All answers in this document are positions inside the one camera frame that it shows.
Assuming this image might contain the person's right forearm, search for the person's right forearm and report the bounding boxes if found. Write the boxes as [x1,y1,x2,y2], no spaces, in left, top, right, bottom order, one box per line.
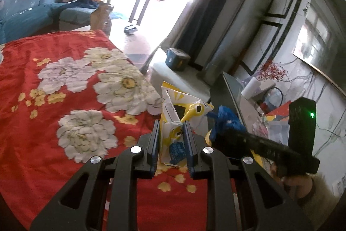
[297,174,337,213]

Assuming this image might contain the white paper roll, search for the white paper roll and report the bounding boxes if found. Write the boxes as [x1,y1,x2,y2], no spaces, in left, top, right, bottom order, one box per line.
[240,76,262,99]

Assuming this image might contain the black cable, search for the black cable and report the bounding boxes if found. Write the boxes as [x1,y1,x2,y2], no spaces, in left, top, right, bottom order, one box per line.
[267,86,285,107]

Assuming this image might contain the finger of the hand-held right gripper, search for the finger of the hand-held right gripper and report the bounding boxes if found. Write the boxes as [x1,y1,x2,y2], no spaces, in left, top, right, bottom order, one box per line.
[211,129,260,160]

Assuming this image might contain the red box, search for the red box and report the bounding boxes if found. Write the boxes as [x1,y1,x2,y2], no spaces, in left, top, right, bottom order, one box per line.
[264,109,290,124]

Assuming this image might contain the grey curtain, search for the grey curtain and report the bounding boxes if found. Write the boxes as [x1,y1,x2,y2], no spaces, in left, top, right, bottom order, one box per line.
[139,0,251,75]

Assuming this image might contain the red floral bed sheet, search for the red floral bed sheet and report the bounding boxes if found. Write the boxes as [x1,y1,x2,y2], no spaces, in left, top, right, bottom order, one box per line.
[0,29,211,231]

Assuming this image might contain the person's right hand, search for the person's right hand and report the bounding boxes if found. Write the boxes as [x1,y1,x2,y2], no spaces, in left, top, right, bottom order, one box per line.
[270,163,312,201]

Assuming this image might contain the red artificial flowers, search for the red artificial flowers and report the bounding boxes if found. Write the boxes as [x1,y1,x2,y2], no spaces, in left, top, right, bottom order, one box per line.
[255,61,289,83]

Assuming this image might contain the white yellow snack packet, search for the white yellow snack packet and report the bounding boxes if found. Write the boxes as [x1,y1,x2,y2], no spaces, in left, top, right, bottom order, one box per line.
[159,81,215,167]

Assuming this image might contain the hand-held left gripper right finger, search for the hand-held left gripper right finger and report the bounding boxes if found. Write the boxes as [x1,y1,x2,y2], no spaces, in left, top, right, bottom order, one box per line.
[182,121,314,231]

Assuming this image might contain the brown paper bag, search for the brown paper bag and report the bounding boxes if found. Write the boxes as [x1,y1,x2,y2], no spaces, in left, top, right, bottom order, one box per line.
[89,2,113,34]

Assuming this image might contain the blue plastic bag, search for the blue plastic bag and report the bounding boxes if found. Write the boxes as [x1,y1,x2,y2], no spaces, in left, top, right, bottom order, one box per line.
[207,105,247,143]

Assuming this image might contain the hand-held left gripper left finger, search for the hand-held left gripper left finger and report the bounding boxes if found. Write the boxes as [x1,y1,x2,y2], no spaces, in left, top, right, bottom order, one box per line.
[30,120,160,231]

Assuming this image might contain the grey standing air conditioner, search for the grey standing air conditioner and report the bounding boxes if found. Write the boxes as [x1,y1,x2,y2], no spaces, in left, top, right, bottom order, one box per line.
[197,0,274,86]

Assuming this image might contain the blue sofa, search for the blue sofa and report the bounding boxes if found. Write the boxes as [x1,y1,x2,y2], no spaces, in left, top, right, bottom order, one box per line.
[0,0,111,45]

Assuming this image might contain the blue bin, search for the blue bin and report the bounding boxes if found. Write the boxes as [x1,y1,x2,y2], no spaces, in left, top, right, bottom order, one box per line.
[164,48,191,71]

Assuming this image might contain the television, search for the television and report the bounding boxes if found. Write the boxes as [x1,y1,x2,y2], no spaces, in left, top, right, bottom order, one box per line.
[291,0,346,86]

